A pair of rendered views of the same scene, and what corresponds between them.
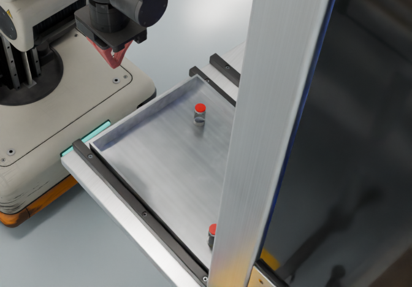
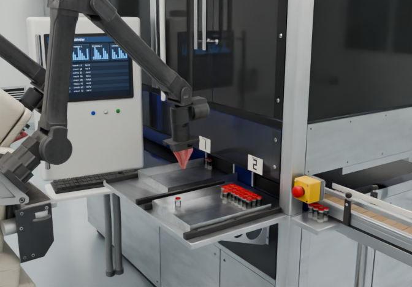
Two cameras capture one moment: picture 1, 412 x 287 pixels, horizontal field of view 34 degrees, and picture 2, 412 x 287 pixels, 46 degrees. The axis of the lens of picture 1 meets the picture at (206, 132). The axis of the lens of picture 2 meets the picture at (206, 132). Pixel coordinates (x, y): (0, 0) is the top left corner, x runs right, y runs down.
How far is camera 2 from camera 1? 167 cm
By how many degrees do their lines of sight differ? 71
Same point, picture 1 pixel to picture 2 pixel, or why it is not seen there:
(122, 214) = (231, 229)
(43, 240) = not seen: outside the picture
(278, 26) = (306, 17)
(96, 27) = (186, 140)
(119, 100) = not seen: outside the picture
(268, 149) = (308, 61)
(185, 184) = (216, 214)
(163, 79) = not seen: outside the picture
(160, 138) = (186, 218)
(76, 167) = (199, 240)
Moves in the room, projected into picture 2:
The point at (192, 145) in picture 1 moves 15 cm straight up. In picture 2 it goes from (192, 211) to (192, 172)
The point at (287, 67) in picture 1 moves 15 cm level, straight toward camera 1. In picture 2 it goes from (309, 27) to (357, 27)
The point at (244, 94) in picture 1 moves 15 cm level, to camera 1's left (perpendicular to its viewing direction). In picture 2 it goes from (300, 48) to (298, 52)
